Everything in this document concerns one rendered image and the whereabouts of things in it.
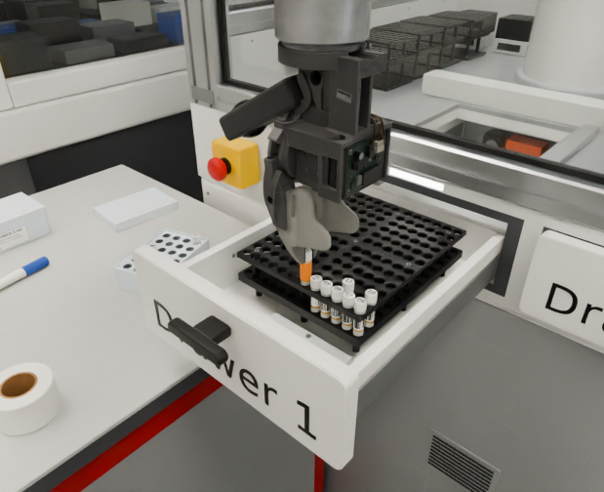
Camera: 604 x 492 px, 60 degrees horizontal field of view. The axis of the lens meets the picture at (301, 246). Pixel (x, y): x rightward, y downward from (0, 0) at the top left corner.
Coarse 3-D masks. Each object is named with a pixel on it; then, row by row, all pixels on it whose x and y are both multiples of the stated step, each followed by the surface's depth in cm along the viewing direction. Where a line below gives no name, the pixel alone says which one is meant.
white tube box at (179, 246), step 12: (156, 240) 83; (168, 240) 83; (180, 240) 83; (204, 240) 83; (168, 252) 80; (180, 252) 80; (192, 252) 79; (120, 264) 77; (132, 264) 77; (180, 264) 77; (120, 276) 76; (132, 276) 75; (120, 288) 78; (132, 288) 76
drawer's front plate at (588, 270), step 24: (552, 240) 58; (576, 240) 57; (552, 264) 59; (576, 264) 57; (600, 264) 55; (528, 288) 62; (576, 288) 58; (600, 288) 56; (528, 312) 63; (552, 312) 61; (576, 312) 59; (600, 312) 57; (600, 336) 59
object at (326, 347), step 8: (280, 320) 58; (288, 320) 58; (288, 328) 57; (296, 328) 57; (304, 336) 56; (312, 336) 56; (320, 344) 55; (328, 344) 55; (328, 352) 54; (336, 352) 54; (344, 352) 54; (344, 360) 53
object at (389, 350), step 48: (384, 192) 75; (240, 240) 64; (480, 240) 68; (240, 288) 65; (432, 288) 65; (480, 288) 64; (336, 336) 58; (384, 336) 49; (432, 336) 56; (384, 384) 50
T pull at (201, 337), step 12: (168, 324) 48; (180, 324) 48; (204, 324) 48; (216, 324) 48; (180, 336) 48; (192, 336) 47; (204, 336) 47; (216, 336) 47; (228, 336) 48; (204, 348) 45; (216, 348) 45; (216, 360) 45
